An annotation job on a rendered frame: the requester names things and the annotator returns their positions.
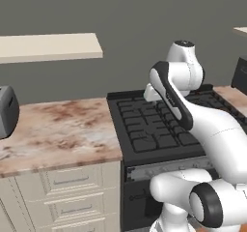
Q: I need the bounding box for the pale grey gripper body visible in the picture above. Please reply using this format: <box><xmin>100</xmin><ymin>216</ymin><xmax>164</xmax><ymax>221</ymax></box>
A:
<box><xmin>143</xmin><ymin>83</ymin><xmax>165</xmax><ymax>103</ymax></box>

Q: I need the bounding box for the black stove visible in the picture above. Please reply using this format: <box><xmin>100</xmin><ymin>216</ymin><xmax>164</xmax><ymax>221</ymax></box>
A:
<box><xmin>106</xmin><ymin>83</ymin><xmax>247</xmax><ymax>232</ymax></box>

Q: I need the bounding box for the black box appliance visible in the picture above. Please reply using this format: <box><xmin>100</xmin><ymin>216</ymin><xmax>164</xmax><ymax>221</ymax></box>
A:
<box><xmin>231</xmin><ymin>56</ymin><xmax>247</xmax><ymax>96</ymax></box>

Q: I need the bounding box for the black oven door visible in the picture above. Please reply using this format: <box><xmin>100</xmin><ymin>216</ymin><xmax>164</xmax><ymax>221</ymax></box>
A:
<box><xmin>121</xmin><ymin>177</ymin><xmax>168</xmax><ymax>232</ymax></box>

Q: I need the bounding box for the cream drawer front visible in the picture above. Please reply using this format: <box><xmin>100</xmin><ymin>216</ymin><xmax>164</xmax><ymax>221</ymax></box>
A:
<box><xmin>39</xmin><ymin>163</ymin><xmax>104</xmax><ymax>196</ymax></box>
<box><xmin>49</xmin><ymin>217</ymin><xmax>108</xmax><ymax>232</ymax></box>
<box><xmin>43</xmin><ymin>192</ymin><xmax>106</xmax><ymax>223</ymax></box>

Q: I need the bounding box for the grey toaster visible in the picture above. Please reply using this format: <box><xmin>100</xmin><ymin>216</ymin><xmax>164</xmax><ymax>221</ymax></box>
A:
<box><xmin>0</xmin><ymin>85</ymin><xmax>20</xmax><ymax>140</ymax></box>

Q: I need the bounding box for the cream cupboard door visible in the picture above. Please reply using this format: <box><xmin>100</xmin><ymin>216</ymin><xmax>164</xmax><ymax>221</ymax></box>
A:
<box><xmin>0</xmin><ymin>176</ymin><xmax>37</xmax><ymax>232</ymax></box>

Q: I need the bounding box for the beige wall shelf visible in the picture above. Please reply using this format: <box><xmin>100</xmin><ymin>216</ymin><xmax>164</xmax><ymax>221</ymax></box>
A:
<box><xmin>233</xmin><ymin>26</ymin><xmax>247</xmax><ymax>39</ymax></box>
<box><xmin>0</xmin><ymin>32</ymin><xmax>104</xmax><ymax>65</ymax></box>

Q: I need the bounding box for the grey drawer handle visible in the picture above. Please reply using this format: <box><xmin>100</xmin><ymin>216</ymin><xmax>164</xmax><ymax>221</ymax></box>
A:
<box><xmin>60</xmin><ymin>204</ymin><xmax>94</xmax><ymax>215</ymax></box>
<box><xmin>52</xmin><ymin>176</ymin><xmax>90</xmax><ymax>186</ymax></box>

